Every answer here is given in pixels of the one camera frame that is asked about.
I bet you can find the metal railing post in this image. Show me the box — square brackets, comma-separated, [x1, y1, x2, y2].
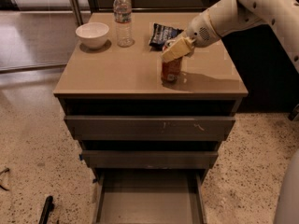
[69, 0, 83, 26]

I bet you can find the white ceramic bowl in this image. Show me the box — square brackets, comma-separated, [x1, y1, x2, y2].
[76, 22, 109, 49]

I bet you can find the dark floor item left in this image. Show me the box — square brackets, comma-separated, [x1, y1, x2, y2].
[0, 167, 10, 191]

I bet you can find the black object on floor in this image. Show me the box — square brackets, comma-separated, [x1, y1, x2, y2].
[38, 196, 54, 224]

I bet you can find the clear plastic water bottle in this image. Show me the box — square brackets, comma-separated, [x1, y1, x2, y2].
[113, 0, 134, 48]

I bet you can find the dark blue chip bag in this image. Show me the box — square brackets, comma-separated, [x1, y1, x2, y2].
[149, 23, 183, 50]

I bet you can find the top grey drawer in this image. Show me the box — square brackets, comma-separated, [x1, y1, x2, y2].
[64, 116, 235, 141]

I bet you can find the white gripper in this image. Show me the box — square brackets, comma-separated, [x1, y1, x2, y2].
[162, 9, 221, 63]

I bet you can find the red coke can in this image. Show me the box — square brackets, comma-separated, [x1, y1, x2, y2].
[161, 39, 182, 83]

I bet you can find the dark object right edge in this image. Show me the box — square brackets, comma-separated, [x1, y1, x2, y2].
[288, 105, 299, 121]

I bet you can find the open bottom grey drawer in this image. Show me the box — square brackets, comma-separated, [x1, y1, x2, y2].
[93, 169, 207, 224]

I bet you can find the middle grey drawer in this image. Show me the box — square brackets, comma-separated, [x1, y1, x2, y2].
[82, 150, 218, 169]

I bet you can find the tan drawer cabinet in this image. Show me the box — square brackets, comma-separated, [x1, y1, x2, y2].
[52, 11, 249, 224]

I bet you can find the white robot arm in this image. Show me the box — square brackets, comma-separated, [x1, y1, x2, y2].
[185, 0, 299, 224]

